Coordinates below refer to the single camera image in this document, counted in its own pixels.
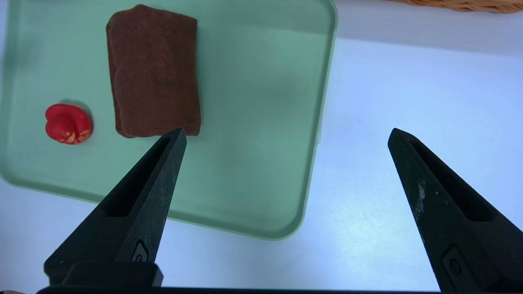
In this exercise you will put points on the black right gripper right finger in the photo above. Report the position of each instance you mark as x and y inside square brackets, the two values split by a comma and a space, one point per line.
[449, 212]

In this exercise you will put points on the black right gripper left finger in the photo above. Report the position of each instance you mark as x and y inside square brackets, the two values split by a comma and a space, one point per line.
[143, 204]

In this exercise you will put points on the red rubber duck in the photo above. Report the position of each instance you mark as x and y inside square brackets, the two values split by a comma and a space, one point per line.
[65, 122]

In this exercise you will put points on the brown towel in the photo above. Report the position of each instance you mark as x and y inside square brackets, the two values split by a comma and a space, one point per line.
[153, 69]

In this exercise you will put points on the orange wicker basket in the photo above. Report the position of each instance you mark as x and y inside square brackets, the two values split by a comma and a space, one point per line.
[470, 5]

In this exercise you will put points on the light green plastic tray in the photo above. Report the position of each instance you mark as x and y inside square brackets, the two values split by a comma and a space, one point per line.
[253, 122]

